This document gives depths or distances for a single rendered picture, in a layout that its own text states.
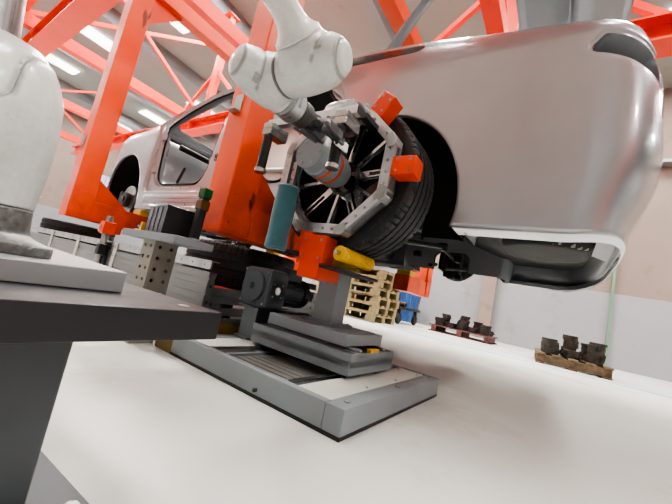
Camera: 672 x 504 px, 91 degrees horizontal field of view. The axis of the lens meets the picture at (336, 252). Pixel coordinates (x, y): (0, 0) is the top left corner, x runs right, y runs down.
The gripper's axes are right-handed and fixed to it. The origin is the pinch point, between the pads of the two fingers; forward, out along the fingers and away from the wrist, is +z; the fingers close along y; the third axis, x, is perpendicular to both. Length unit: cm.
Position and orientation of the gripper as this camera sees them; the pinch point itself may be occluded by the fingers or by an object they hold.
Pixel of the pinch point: (336, 144)
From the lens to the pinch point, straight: 113.2
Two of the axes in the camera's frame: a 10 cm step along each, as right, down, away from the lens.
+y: 8.1, 1.0, -5.7
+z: 5.4, 2.1, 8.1
